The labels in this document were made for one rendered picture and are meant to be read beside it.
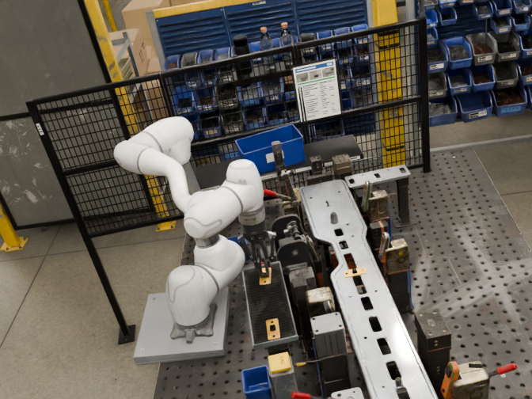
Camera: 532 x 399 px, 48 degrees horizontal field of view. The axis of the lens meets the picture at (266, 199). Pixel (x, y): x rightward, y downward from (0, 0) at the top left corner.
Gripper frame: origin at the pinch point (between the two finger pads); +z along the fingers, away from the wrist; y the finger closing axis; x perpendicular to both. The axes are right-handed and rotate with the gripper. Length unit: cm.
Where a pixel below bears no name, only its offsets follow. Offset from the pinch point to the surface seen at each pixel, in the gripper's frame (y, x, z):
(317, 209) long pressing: 18, 60, 20
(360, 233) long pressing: 35, 39, 20
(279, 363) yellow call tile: 5.4, -39.0, 4.1
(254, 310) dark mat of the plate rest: -3.0, -16.2, 4.1
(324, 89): 27, 118, -10
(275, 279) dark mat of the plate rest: 3.7, -1.9, 4.1
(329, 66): 31, 118, -21
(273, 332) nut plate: 3.6, -26.7, 3.8
